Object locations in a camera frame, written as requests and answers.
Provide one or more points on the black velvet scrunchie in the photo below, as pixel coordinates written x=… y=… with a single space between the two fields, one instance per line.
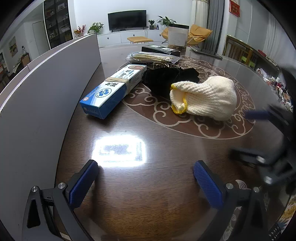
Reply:
x=159 y=80

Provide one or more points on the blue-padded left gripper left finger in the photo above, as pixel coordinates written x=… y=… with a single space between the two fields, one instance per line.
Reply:
x=38 y=220

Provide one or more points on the bag of bamboo sticks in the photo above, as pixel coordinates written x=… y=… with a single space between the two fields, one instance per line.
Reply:
x=150 y=57

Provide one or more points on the dark glass display cabinet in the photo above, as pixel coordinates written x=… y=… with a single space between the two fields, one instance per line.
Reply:
x=57 y=22

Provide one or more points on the blue white medicine box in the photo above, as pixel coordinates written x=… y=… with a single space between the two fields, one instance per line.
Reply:
x=106 y=96

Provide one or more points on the laptop on table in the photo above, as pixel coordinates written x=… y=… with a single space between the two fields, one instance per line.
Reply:
x=206 y=52

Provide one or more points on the green potted plant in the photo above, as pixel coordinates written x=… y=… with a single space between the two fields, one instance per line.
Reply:
x=95 y=28

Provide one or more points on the yellow lounge chair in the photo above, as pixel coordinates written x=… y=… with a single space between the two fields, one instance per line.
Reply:
x=196 y=34

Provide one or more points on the gold pearl hair claw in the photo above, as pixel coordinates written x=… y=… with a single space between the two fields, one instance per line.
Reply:
x=157 y=65

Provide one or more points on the black television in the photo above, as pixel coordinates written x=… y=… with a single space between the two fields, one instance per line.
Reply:
x=127 y=19

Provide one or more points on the black rectangular box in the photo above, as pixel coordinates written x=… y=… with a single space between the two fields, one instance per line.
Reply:
x=160 y=49

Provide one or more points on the yellow bench stool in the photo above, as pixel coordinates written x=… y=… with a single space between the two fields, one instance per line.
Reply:
x=135 y=40

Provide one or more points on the red wall decoration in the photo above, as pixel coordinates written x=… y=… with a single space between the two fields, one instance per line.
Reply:
x=234 y=8

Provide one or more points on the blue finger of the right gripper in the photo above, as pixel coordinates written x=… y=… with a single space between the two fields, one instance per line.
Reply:
x=257 y=115

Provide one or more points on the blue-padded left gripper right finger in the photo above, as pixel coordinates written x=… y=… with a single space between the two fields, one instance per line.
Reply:
x=252 y=220

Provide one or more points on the white storage bin wall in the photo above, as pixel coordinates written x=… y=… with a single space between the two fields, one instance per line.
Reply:
x=36 y=108

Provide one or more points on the white knitted glove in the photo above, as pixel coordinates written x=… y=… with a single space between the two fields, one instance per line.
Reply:
x=215 y=98

